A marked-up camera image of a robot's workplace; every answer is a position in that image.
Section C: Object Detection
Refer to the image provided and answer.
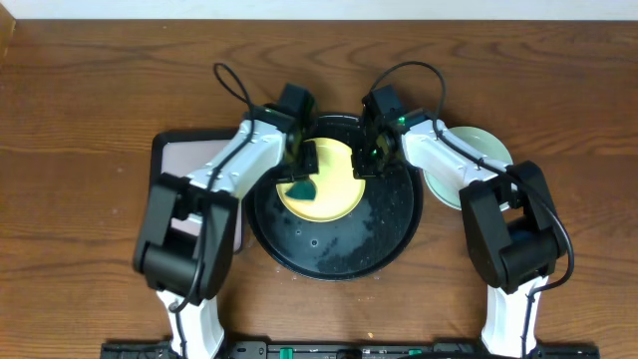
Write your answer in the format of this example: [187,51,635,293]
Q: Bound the green yellow sponge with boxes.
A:
[285,179,317,201]

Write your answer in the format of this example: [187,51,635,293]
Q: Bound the yellow plate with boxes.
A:
[276,138,366,222]

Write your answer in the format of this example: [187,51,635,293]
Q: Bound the light green plate front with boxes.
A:
[425,127,513,210]

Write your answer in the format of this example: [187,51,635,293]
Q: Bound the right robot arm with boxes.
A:
[353,109,574,358]

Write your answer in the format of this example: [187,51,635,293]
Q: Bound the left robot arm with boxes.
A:
[133,105,317,358]

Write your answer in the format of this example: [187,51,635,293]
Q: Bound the round black tray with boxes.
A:
[243,113,425,282]

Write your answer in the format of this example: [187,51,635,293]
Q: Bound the black rectangular sponge tray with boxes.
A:
[140,129,236,259]

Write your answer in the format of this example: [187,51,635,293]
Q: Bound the right black cable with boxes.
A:
[368,60,576,359]

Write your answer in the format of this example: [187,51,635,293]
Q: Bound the black cable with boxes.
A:
[167,62,256,359]
[368,60,576,359]

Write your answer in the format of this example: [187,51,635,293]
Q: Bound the left black cable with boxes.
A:
[167,62,256,359]

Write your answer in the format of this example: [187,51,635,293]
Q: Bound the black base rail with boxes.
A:
[100,341,600,359]

